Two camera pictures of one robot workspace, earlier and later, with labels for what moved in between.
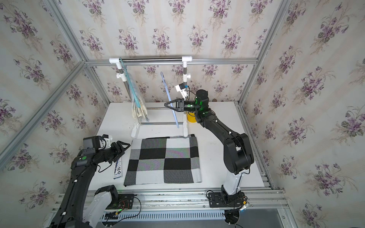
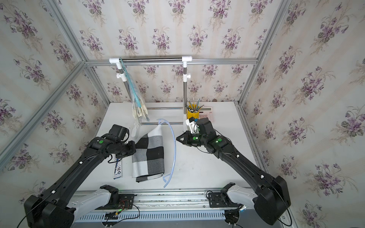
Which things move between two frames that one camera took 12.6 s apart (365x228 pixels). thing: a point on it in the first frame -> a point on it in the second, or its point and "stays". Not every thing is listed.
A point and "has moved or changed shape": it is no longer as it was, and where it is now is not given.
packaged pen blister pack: x=118 y=172 stays
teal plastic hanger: x=131 y=84 stays
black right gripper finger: x=177 y=104 -> x=186 y=136
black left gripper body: x=113 y=153 -> x=128 y=149
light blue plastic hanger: x=166 y=87 -> x=167 y=177
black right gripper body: x=189 y=106 -> x=195 y=139
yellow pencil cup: x=191 y=117 stays
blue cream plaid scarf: x=139 y=109 stays
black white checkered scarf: x=167 y=160 has moved or changed shape
